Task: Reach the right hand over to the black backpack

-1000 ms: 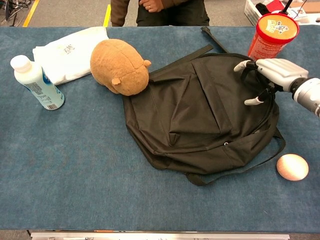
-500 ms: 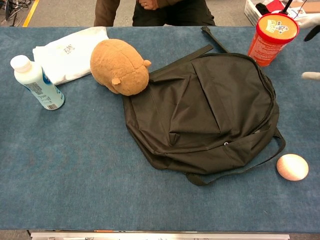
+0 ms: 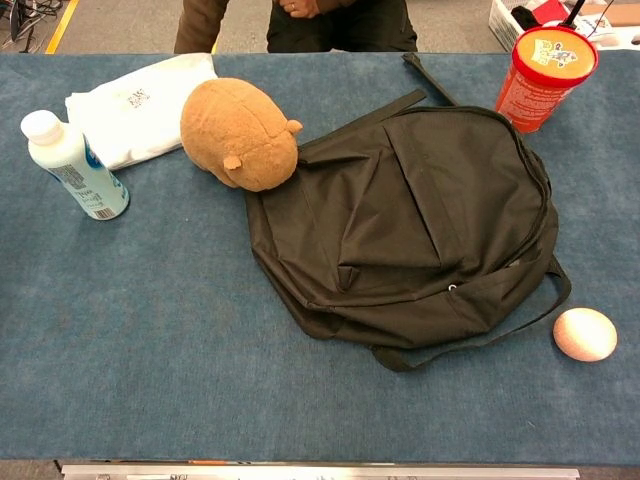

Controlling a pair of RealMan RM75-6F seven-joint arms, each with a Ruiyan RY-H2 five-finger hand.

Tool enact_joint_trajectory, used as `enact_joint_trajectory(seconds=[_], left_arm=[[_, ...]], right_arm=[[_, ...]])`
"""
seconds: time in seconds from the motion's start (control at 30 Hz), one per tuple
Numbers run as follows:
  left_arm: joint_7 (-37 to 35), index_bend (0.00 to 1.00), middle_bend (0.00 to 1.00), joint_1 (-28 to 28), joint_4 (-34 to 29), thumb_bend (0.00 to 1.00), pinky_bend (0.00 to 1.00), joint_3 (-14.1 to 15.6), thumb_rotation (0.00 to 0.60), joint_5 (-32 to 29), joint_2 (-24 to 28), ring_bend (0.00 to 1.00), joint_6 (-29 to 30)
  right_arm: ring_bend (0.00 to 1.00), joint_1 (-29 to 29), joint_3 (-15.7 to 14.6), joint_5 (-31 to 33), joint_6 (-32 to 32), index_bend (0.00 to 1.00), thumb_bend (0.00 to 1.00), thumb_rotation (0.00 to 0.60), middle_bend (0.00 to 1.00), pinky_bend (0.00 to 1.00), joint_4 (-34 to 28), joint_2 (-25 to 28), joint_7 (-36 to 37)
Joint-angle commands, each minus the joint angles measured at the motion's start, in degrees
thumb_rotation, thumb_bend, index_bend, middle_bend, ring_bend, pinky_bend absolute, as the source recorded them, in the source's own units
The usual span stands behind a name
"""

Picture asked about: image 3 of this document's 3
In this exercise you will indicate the brown plush toy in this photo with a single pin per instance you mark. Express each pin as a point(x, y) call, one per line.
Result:
point(240, 135)

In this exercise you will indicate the white storage box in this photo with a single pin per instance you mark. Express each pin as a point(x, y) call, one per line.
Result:
point(530, 20)

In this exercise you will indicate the aluminium frame rail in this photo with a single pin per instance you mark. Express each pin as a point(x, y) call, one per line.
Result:
point(320, 472)

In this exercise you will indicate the blue table mat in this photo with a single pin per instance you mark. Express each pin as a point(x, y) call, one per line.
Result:
point(150, 325)

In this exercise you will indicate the seated person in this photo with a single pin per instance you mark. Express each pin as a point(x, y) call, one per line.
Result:
point(320, 25)

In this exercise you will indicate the white plastic packaged cloth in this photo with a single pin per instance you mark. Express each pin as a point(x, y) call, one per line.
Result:
point(135, 120)

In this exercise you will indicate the black backpack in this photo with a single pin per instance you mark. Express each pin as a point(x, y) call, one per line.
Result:
point(410, 225)

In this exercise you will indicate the beige wooden egg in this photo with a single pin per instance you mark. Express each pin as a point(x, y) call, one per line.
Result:
point(585, 333)

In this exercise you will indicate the orange cylindrical canister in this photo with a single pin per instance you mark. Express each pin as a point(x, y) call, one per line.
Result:
point(545, 75)

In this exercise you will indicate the white blue lotion bottle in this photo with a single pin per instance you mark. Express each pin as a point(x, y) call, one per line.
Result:
point(75, 167)

